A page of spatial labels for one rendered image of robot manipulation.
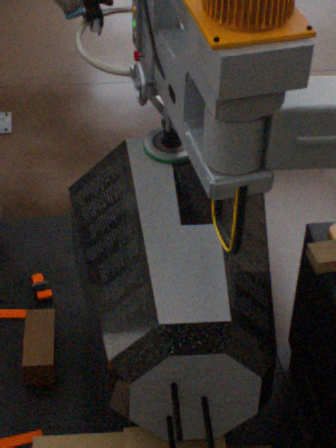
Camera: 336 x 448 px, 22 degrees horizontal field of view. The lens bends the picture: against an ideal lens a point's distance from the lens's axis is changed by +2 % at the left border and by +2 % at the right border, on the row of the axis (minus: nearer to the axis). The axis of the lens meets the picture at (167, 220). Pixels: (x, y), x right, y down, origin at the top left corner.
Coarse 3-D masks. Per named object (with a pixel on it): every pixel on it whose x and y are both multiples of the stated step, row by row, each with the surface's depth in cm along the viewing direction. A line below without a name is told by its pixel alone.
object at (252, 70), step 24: (168, 0) 267; (192, 24) 241; (192, 48) 244; (240, 48) 223; (264, 48) 223; (288, 48) 224; (312, 48) 226; (216, 72) 226; (240, 72) 224; (264, 72) 227; (288, 72) 229; (216, 96) 229; (240, 96) 229
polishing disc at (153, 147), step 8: (160, 128) 345; (152, 136) 340; (160, 136) 341; (144, 144) 338; (152, 144) 336; (160, 144) 336; (152, 152) 332; (160, 152) 333; (168, 152) 333; (176, 152) 333; (184, 152) 333; (168, 160) 331; (176, 160) 331
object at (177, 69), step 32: (160, 32) 293; (160, 64) 293; (192, 64) 256; (160, 96) 301; (192, 96) 269; (256, 96) 240; (192, 128) 275; (192, 160) 272; (224, 192) 259; (256, 192) 262
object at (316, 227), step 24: (312, 240) 313; (312, 288) 320; (312, 312) 322; (312, 336) 325; (288, 360) 364; (312, 360) 327; (288, 384) 355; (312, 384) 330; (312, 408) 329; (312, 432) 331
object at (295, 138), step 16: (320, 80) 255; (288, 96) 248; (304, 96) 248; (320, 96) 248; (288, 112) 245; (304, 112) 245; (320, 112) 245; (272, 128) 248; (288, 128) 248; (304, 128) 248; (320, 128) 248; (272, 144) 251; (288, 144) 251; (304, 144) 250; (320, 144) 251; (272, 160) 255; (288, 160) 255; (304, 160) 255; (320, 160) 256
